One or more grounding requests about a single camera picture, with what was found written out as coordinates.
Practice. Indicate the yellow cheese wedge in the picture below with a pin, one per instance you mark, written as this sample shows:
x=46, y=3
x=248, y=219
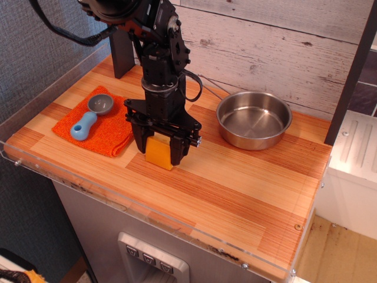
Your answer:
x=157, y=151

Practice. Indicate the dark vertical post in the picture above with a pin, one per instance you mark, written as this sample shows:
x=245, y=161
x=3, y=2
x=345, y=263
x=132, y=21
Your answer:
x=122, y=53
x=359, y=60

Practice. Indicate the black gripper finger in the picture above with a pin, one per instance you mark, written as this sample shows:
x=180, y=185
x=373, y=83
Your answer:
x=141, y=134
x=179, y=148

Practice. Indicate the orange black object corner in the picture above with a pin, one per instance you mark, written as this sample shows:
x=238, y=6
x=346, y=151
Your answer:
x=22, y=276

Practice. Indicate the blue grey measuring scoop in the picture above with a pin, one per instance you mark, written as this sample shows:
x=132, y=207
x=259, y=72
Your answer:
x=98, y=105

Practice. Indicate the dark right vertical post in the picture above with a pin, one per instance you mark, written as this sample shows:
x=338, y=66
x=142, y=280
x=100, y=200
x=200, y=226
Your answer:
x=359, y=60

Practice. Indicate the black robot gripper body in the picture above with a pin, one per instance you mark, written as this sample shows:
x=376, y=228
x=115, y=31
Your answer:
x=163, y=110

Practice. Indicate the stainless steel pot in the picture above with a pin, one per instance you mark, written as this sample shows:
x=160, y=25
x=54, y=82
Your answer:
x=252, y=120

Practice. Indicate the dark left vertical post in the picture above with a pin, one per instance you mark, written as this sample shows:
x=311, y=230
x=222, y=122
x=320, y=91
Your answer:
x=122, y=53

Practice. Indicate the orange knitted cloth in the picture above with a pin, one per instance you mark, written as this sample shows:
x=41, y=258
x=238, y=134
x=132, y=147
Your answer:
x=109, y=135

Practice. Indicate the grey toy fridge cabinet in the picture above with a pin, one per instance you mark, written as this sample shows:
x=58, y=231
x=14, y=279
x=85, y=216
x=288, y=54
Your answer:
x=98, y=226

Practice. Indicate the silver dispenser button panel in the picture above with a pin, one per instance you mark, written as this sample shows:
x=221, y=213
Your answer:
x=150, y=259

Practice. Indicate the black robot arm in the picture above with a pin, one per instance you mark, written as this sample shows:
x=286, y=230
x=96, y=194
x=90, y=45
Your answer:
x=155, y=30

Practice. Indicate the clear acrylic guard rail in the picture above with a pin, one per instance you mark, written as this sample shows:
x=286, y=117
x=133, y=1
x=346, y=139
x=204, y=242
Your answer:
x=244, y=206

